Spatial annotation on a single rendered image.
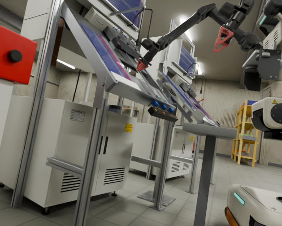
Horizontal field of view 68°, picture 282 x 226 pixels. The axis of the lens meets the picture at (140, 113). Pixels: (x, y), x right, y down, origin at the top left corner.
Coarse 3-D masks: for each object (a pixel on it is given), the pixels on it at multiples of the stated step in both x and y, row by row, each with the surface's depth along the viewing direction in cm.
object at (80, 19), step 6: (78, 18) 128; (84, 18) 139; (84, 24) 128; (90, 24) 140; (96, 30) 141; (102, 36) 142; (108, 42) 144; (120, 48) 158; (120, 54) 145; (120, 60) 152; (126, 60) 147; (132, 60) 162; (126, 66) 155; (132, 66) 152; (144, 72) 164
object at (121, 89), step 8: (112, 88) 97; (120, 88) 100; (128, 88) 103; (128, 96) 108; (136, 96) 112; (144, 96) 116; (152, 96) 122; (144, 104) 124; (160, 104) 134; (168, 104) 140; (168, 112) 149
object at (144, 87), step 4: (132, 76) 129; (136, 80) 129; (140, 80) 137; (140, 84) 130; (144, 84) 137; (140, 88) 123; (144, 88) 129; (148, 88) 138; (148, 92) 130; (152, 92) 139; (156, 92) 148; (160, 92) 156; (156, 96) 136; (160, 96) 147; (164, 100) 145
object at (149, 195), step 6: (162, 138) 174; (162, 144) 173; (162, 150) 173; (156, 174) 172; (156, 180) 171; (156, 186) 170; (144, 192) 179; (150, 192) 182; (144, 198) 163; (150, 198) 166; (168, 198) 173; (174, 198) 176; (162, 204) 157; (168, 204) 158
